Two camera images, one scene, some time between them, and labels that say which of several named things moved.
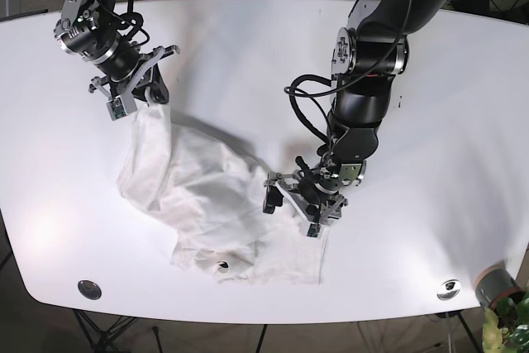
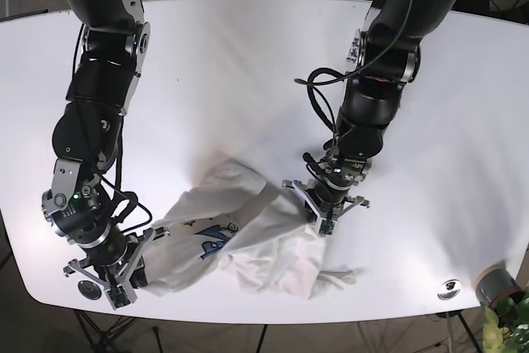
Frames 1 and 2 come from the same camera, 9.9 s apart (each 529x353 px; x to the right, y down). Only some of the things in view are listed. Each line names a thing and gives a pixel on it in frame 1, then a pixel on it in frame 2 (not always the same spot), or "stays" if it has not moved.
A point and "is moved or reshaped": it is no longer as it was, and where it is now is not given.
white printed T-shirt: x=209 y=197 is moved or reshaped
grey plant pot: x=495 y=283 stays
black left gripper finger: x=276 y=188 -> x=312 y=207
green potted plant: x=507 y=331 stays
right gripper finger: x=118 y=106 -> x=119 y=296
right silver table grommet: x=449 y=289 stays
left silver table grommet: x=89 y=289 stays
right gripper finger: x=151 y=77 -> x=150 y=235
